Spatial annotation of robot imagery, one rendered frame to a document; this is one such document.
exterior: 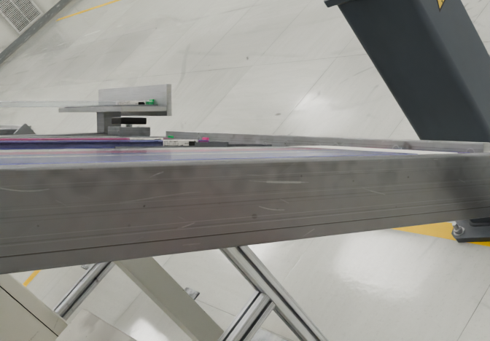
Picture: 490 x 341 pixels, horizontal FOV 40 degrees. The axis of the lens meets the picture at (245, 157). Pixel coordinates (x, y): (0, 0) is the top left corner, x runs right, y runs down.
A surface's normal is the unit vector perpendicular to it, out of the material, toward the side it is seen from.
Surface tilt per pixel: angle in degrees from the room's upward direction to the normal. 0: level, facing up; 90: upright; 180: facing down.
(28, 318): 90
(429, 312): 0
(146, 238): 90
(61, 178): 90
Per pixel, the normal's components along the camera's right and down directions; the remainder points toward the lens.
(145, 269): 0.58, 0.05
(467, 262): -0.55, -0.70
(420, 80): -0.44, 0.70
